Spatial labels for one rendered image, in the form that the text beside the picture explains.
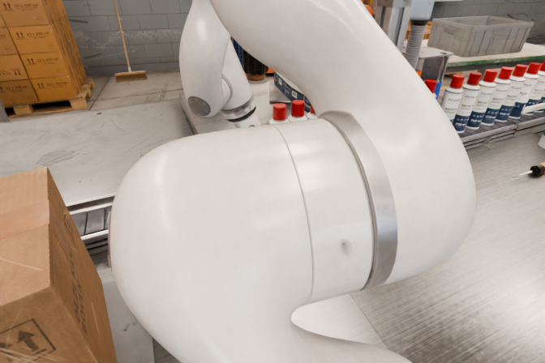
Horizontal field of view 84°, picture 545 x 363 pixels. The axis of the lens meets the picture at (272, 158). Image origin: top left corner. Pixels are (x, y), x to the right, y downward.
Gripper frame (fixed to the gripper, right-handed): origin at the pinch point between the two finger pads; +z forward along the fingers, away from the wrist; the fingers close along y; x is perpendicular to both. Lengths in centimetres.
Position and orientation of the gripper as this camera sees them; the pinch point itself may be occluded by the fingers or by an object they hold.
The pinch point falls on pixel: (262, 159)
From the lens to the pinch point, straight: 79.8
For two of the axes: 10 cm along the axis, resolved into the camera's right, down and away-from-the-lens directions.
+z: 3.1, 7.2, 6.1
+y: -3.9, -4.9, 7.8
